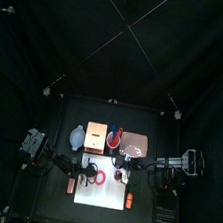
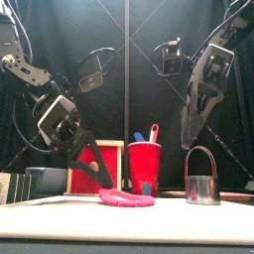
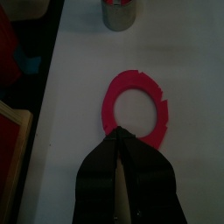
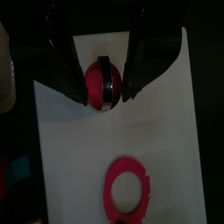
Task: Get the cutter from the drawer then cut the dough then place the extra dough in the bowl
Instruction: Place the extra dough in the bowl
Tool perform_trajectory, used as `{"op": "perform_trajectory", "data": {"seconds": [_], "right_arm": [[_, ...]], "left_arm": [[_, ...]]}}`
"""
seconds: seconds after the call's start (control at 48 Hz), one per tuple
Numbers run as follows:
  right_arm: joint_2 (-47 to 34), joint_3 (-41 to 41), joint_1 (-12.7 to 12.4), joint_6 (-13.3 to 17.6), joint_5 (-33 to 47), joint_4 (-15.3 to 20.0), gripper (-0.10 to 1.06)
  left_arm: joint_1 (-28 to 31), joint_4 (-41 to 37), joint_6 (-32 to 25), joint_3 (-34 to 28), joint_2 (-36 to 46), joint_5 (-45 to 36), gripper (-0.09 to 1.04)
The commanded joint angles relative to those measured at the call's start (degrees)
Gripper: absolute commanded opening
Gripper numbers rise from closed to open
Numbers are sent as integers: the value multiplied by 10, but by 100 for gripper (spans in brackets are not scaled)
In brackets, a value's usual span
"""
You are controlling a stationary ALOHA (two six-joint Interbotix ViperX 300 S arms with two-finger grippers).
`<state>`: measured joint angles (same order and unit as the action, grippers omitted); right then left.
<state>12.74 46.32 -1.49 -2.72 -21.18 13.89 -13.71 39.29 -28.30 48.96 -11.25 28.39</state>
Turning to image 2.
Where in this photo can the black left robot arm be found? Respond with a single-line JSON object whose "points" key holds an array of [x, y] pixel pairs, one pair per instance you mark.
{"points": [[23, 67]]}

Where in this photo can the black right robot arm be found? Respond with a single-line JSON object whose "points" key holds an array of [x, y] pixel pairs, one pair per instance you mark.
{"points": [[236, 23]]}

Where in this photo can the red wooden drawer box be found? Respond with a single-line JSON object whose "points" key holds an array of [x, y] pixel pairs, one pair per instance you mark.
{"points": [[109, 162]]}

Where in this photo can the grey blue bowl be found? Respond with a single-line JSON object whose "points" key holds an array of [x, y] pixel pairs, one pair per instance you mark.
{"points": [[49, 180]]}

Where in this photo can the red plastic cup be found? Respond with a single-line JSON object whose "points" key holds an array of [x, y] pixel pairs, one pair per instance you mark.
{"points": [[144, 168]]}

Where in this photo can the white cutting board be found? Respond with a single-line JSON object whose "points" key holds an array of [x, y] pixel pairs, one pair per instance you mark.
{"points": [[132, 220]]}

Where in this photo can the green striped box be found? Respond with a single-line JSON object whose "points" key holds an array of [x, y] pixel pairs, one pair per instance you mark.
{"points": [[16, 188]]}

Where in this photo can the brown wooden board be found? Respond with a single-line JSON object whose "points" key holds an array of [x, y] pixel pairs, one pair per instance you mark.
{"points": [[236, 196]]}

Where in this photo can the diagonal metal frame rod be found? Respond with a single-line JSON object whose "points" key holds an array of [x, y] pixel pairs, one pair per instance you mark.
{"points": [[228, 150]]}

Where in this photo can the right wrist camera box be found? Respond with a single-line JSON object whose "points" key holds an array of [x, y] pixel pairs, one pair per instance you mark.
{"points": [[172, 59]]}

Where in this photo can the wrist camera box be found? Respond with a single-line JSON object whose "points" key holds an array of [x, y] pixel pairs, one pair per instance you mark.
{"points": [[172, 59], [90, 74]]}

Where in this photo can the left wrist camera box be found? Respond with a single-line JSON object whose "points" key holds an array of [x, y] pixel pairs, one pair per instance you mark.
{"points": [[90, 74]]}

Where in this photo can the vertical metal frame pole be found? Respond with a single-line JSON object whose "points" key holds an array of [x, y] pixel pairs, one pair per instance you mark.
{"points": [[126, 82]]}

